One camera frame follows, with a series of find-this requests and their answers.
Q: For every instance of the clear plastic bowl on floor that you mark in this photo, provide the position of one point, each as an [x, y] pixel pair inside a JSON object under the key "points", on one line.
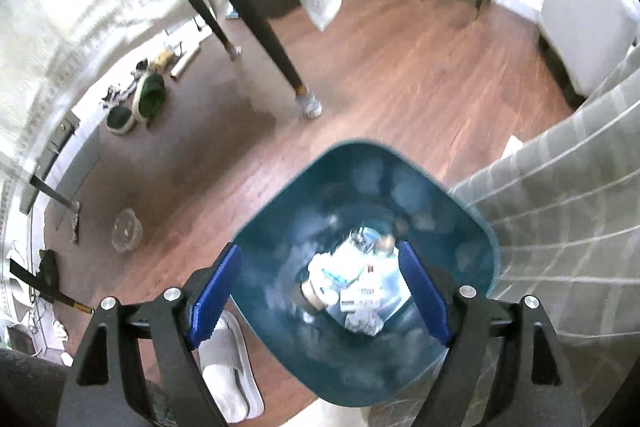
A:
{"points": [[127, 231]]}

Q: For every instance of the red SanDisk box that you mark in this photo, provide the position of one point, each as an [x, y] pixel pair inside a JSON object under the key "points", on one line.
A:
{"points": [[379, 288]]}

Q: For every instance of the brown tape roll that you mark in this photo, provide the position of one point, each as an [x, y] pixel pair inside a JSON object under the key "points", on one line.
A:
{"points": [[319, 298]]}

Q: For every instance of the green white sneaker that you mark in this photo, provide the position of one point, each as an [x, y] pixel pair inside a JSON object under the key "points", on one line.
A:
{"points": [[149, 98]]}

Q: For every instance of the dark table leg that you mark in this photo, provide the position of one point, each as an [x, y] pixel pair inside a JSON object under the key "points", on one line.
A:
{"points": [[262, 31]]}

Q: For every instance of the crumpled white paper ball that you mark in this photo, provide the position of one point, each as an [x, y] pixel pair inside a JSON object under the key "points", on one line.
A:
{"points": [[364, 321]]}

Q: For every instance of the grey armchair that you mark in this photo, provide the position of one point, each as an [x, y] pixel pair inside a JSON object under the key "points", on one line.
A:
{"points": [[587, 39]]}

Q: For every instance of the teal trash bin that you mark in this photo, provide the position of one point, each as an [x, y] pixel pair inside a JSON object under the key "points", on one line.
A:
{"points": [[356, 186]]}

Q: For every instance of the grey checked tablecloth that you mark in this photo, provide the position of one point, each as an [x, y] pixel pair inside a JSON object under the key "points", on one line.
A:
{"points": [[565, 209]]}

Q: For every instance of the black white sneaker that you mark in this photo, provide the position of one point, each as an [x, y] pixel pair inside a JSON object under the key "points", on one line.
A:
{"points": [[120, 120]]}

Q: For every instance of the white slipper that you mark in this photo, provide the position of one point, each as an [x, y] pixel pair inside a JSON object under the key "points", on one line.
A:
{"points": [[228, 375]]}

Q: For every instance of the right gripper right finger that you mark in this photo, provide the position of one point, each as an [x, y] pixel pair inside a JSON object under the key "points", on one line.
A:
{"points": [[532, 384]]}

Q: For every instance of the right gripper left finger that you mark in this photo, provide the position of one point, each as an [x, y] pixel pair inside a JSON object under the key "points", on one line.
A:
{"points": [[106, 385]]}

